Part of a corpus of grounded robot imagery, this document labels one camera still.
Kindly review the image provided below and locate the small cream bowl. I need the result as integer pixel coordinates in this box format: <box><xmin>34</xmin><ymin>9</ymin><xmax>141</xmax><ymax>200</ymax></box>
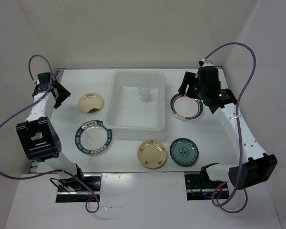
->
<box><xmin>77</xmin><ymin>93</ymin><xmax>104</xmax><ymax>114</ymax></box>

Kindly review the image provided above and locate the clear plastic cup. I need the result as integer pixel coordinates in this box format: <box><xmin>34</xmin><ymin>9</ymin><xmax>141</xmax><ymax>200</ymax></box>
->
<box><xmin>138</xmin><ymin>83</ymin><xmax>150</xmax><ymax>102</ymax></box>

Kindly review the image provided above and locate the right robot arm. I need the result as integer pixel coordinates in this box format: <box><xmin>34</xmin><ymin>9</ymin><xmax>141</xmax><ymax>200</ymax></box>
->
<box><xmin>178</xmin><ymin>66</ymin><xmax>277</xmax><ymax>190</ymax></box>

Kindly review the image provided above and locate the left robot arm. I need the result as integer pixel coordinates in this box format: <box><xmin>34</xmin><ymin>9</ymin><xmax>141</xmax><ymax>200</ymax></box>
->
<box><xmin>16</xmin><ymin>80</ymin><xmax>86</xmax><ymax>191</ymax></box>

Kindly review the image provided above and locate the clear plastic bin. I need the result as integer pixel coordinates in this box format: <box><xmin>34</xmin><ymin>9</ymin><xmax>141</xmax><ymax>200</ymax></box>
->
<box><xmin>103</xmin><ymin>70</ymin><xmax>166</xmax><ymax>132</ymax></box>

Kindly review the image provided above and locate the green red striped white plate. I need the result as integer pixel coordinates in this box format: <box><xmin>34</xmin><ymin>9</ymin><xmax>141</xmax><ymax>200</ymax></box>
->
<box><xmin>170</xmin><ymin>94</ymin><xmax>204</xmax><ymax>121</ymax></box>

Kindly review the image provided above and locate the dark green rimmed white plate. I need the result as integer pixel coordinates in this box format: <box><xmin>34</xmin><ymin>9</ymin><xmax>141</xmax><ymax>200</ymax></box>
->
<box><xmin>74</xmin><ymin>120</ymin><xmax>112</xmax><ymax>155</ymax></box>

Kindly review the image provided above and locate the blue patterned plate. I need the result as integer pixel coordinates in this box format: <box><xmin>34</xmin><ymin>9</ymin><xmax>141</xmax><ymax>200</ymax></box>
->
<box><xmin>169</xmin><ymin>138</ymin><xmax>199</xmax><ymax>167</ymax></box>

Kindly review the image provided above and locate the cream patterned plate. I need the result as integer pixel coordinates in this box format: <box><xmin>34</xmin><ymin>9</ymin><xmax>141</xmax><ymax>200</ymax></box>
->
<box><xmin>137</xmin><ymin>140</ymin><xmax>167</xmax><ymax>169</ymax></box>

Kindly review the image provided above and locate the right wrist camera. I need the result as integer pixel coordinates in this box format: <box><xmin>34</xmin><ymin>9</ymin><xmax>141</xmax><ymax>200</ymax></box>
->
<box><xmin>197</xmin><ymin>59</ymin><xmax>219</xmax><ymax>84</ymax></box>

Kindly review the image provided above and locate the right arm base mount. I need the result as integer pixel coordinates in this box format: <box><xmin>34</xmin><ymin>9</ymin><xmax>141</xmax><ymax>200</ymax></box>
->
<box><xmin>184</xmin><ymin>172</ymin><xmax>222</xmax><ymax>201</ymax></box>

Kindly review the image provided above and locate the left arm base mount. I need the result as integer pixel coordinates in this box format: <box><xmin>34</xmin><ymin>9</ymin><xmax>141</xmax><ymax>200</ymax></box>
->
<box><xmin>50</xmin><ymin>174</ymin><xmax>102</xmax><ymax>203</ymax></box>

